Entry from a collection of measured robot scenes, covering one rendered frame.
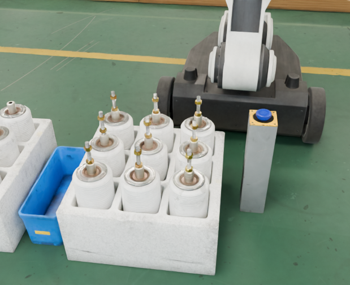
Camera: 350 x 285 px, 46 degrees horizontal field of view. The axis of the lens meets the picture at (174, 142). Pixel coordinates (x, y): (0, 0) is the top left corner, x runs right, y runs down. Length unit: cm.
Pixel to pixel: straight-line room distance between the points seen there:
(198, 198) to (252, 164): 24
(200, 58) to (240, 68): 51
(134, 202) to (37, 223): 30
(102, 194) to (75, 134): 62
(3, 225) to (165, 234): 42
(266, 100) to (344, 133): 38
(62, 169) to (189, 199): 56
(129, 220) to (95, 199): 10
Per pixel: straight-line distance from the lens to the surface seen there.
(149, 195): 98
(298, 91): 146
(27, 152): 126
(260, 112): 109
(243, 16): 132
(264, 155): 113
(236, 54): 126
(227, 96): 144
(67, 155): 137
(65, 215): 104
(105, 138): 109
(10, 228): 120
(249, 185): 120
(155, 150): 107
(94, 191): 101
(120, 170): 113
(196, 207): 98
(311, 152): 154
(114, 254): 111
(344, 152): 158
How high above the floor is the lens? 90
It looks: 36 degrees down
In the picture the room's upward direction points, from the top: 1 degrees counter-clockwise
